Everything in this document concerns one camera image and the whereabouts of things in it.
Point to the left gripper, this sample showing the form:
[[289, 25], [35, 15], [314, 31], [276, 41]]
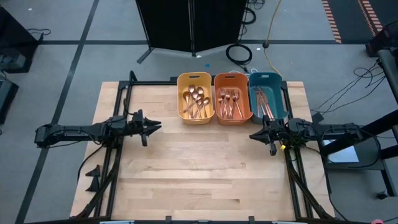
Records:
[[136, 124]]

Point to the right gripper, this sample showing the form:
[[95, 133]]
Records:
[[273, 132]]

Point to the long silver spoon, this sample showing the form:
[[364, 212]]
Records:
[[199, 100]]

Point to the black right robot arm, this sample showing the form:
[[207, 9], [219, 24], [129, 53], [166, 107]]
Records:
[[326, 130]]

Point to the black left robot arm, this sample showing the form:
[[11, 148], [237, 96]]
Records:
[[81, 132]]

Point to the orange plastic bin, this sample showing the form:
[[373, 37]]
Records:
[[245, 105]]

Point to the yellow plastic bin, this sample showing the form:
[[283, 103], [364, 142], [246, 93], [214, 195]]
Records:
[[182, 109]]

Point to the teal plastic bin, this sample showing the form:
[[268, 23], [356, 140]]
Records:
[[280, 93]]

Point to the black triangular spare finger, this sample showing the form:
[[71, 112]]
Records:
[[95, 172], [94, 186]]

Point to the white paper sheet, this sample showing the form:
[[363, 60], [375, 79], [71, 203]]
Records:
[[345, 155]]

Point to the black folding partition screen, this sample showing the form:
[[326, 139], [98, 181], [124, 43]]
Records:
[[168, 25]]

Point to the black diagonal metal beam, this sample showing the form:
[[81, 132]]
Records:
[[373, 127]]

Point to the dark grey side table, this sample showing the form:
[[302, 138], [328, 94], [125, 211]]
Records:
[[370, 161]]

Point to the black caster wheel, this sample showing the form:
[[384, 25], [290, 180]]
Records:
[[382, 195]]

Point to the grey metal pole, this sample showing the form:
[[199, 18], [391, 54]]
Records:
[[388, 68]]

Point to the red round object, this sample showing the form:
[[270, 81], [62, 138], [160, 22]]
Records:
[[377, 221]]

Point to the grey equipment box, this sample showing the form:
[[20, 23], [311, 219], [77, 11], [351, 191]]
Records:
[[7, 99]]

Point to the black cabinet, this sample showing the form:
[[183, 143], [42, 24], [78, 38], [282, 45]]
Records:
[[15, 37]]

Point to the black metal table frame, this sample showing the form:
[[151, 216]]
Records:
[[155, 83]]

